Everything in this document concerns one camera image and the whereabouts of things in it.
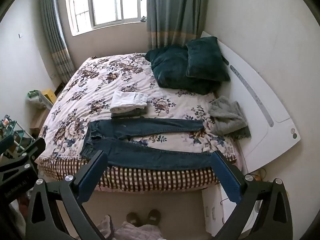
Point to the white bedside cabinet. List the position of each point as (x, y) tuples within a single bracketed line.
[(215, 212)]

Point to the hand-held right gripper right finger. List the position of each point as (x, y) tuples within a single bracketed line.
[(226, 177)]

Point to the brown slipper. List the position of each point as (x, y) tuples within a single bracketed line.
[(153, 216), (133, 218)]

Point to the yellow box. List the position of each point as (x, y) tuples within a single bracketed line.
[(48, 96)]

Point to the folded white pants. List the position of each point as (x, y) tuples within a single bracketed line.
[(126, 100)]

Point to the grey fuzzy cloth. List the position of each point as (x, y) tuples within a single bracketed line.
[(227, 117)]

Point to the window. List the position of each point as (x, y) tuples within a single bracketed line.
[(107, 2)]

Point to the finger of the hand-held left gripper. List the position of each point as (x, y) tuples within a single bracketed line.
[(31, 150), (6, 143)]

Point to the green shelf rack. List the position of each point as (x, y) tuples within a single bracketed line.
[(15, 132)]

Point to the large dark green pillow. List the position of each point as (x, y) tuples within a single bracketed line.
[(170, 70)]

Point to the grey-blue curtain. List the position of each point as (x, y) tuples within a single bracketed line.
[(53, 30), (172, 12)]

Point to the small dark green pillow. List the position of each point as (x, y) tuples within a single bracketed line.
[(206, 57)]

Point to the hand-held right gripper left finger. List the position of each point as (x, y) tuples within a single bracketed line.
[(92, 173)]

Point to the blue jeans pants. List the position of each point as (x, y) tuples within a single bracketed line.
[(155, 155)]

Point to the floral bed quilt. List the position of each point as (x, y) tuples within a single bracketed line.
[(100, 80)]

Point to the pink cloth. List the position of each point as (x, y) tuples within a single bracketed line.
[(140, 232)]

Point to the brown checked bed sheet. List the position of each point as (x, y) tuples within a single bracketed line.
[(155, 178)]

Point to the white headboard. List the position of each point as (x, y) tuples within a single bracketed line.
[(262, 120)]

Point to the folded grey pants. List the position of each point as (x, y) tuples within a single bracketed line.
[(130, 113)]

